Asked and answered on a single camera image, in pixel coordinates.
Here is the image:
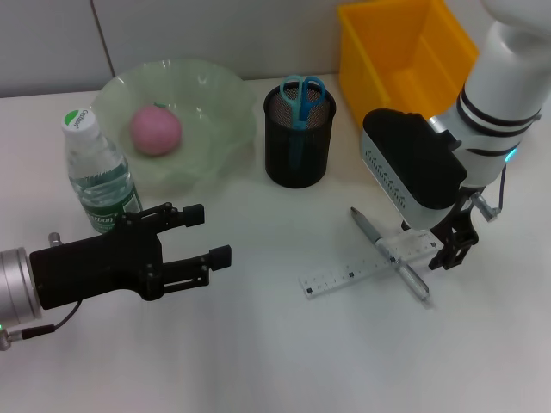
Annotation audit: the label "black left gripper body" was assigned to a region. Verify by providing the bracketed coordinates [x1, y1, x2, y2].
[28, 213, 168, 311]

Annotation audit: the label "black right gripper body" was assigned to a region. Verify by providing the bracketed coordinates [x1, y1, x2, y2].
[431, 188, 481, 259]

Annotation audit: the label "pink toy peach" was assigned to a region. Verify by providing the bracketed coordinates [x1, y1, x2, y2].
[130, 105, 182, 158]

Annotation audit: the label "clear green-label water bottle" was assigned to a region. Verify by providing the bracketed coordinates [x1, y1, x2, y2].
[61, 108, 145, 236]

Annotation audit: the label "clear plastic ruler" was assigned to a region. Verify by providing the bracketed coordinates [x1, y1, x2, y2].
[299, 230, 445, 300]

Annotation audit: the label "blue plastic scissors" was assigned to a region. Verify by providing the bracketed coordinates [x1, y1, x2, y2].
[279, 73, 327, 170]

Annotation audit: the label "grey white pen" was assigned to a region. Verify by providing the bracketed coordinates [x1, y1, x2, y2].
[350, 206, 434, 309]

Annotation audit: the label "green glass fruit bowl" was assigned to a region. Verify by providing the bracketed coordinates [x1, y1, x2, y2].
[90, 59, 257, 194]

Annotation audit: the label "black mesh pen cup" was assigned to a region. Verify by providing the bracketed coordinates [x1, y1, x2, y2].
[263, 81, 337, 189]

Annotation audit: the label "yellow plastic bin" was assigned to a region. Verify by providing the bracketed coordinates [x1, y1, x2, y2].
[337, 0, 481, 130]

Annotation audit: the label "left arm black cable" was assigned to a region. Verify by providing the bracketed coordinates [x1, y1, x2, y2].
[0, 231, 85, 352]

